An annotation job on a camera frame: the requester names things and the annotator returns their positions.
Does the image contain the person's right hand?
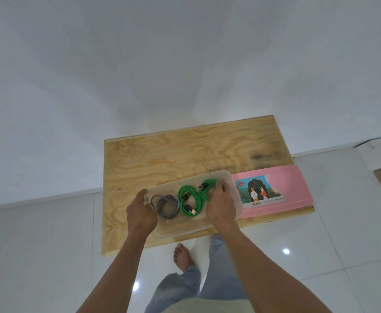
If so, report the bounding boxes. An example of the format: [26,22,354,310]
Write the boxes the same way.
[205,182,240,233]

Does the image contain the person's left hand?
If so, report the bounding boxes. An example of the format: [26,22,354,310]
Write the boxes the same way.
[126,188,159,237]

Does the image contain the clear plastic container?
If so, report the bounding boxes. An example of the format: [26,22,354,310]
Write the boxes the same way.
[144,170,243,240]

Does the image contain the person's left forearm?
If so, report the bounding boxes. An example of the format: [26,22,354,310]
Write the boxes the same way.
[76,230,149,313]

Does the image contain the person's right forearm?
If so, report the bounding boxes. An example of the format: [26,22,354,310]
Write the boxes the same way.
[214,225,334,313]

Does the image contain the pink lid with picture label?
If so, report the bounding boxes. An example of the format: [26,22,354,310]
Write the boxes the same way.
[231,165,314,219]

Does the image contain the person's bare foot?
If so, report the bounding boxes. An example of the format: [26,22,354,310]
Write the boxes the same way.
[173,243,196,273]

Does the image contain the person's blue jeans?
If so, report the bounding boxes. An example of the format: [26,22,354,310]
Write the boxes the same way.
[153,234,249,313]

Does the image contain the person's pale shirt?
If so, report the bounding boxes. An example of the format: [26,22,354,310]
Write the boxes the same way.
[162,297,254,313]

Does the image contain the small green coiled cable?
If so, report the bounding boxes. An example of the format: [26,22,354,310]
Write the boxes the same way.
[198,179,218,203]

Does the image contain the grey coiled cable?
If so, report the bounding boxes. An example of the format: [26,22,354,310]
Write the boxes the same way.
[150,194,181,220]

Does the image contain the large green coiled cable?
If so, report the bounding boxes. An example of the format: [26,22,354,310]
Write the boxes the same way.
[177,185,206,217]

